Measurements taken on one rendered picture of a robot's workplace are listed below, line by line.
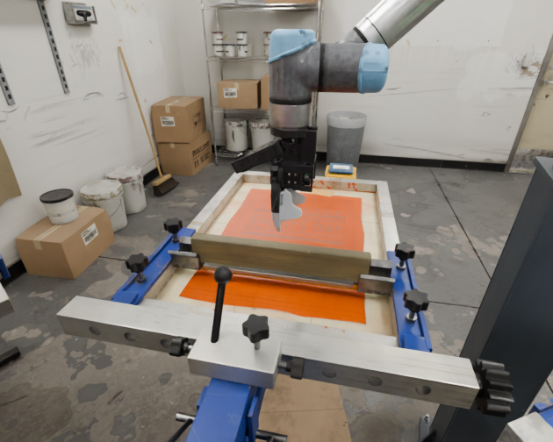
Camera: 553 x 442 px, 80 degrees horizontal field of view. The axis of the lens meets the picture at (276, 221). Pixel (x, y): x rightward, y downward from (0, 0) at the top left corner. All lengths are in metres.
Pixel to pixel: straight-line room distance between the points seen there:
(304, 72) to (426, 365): 0.49
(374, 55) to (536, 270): 0.66
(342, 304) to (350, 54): 0.49
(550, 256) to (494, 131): 3.77
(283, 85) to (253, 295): 0.45
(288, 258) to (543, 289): 0.64
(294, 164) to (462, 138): 4.07
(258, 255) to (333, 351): 0.29
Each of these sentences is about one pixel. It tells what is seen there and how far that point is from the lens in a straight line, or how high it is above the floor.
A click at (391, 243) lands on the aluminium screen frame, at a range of 0.92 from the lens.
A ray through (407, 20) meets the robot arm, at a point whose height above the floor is 1.49.
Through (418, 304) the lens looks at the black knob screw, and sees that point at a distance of 0.64.
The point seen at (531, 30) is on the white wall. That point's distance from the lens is 4.61.
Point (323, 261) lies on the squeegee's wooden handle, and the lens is 0.73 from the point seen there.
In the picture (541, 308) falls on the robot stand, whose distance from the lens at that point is 1.08.
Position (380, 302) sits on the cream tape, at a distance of 0.78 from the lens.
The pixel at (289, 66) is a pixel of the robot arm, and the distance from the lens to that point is 0.58.
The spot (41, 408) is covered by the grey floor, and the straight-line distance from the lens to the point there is 2.01.
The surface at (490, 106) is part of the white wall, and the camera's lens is 4.61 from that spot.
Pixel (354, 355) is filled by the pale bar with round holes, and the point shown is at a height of 1.04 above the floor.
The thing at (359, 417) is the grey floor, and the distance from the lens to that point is 1.73.
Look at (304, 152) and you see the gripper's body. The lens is 0.62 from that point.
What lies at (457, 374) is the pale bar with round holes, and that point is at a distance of 0.59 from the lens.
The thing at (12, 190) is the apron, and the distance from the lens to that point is 2.74.
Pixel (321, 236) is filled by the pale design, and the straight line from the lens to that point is 0.97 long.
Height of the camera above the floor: 1.47
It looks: 30 degrees down
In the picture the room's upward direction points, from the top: straight up
